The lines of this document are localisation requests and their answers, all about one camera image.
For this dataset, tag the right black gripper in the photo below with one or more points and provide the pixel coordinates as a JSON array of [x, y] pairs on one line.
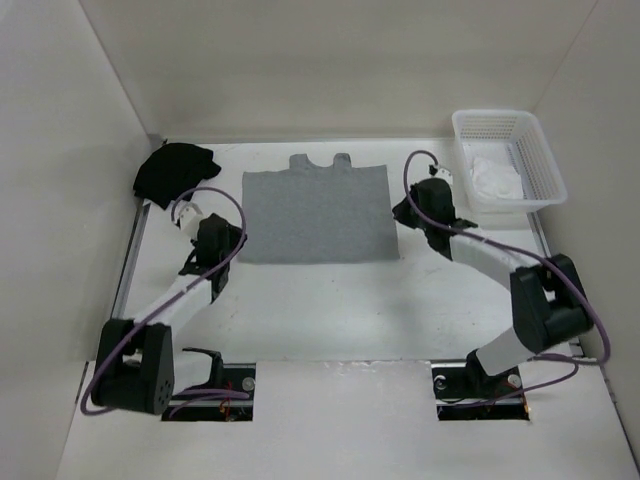
[[402, 216]]

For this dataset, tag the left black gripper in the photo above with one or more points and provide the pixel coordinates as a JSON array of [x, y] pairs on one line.
[[235, 235]]

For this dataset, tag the grey tank top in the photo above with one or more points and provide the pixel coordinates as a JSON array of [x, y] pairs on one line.
[[309, 214]]

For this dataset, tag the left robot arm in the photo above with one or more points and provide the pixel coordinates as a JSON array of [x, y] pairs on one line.
[[138, 368]]

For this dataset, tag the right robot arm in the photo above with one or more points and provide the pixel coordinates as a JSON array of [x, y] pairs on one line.
[[548, 303]]

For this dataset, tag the white tank top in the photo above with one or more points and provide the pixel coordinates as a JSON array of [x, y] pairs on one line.
[[496, 181]]

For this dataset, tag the folded black tank tops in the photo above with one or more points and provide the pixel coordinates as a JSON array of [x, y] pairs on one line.
[[173, 169]]

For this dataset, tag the white plastic basket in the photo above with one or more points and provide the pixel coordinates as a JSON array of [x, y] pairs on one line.
[[512, 137]]

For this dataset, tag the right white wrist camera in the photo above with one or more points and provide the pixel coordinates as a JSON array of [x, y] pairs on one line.
[[440, 172]]

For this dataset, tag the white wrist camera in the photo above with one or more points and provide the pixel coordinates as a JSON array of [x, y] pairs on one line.
[[440, 172], [188, 219]]

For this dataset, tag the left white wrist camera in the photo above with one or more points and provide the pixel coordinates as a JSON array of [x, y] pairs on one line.
[[188, 219]]

